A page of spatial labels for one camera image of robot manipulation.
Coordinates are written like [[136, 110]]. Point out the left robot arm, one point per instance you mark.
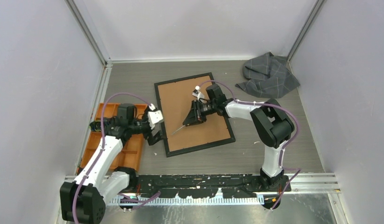
[[84, 200]]

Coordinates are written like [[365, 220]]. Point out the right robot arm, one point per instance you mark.
[[273, 125]]

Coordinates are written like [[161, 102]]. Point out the grey checked cloth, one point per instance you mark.
[[267, 76]]

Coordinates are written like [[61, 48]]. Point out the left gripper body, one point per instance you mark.
[[140, 126]]

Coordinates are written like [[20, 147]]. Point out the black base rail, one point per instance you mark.
[[204, 186]]

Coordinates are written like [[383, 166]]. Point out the orange wooden divided tray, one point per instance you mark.
[[130, 155]]

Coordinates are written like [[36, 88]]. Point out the black picture frame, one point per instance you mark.
[[184, 132]]

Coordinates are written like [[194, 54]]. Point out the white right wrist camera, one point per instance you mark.
[[198, 94]]

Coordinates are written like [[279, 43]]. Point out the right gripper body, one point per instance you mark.
[[208, 108]]

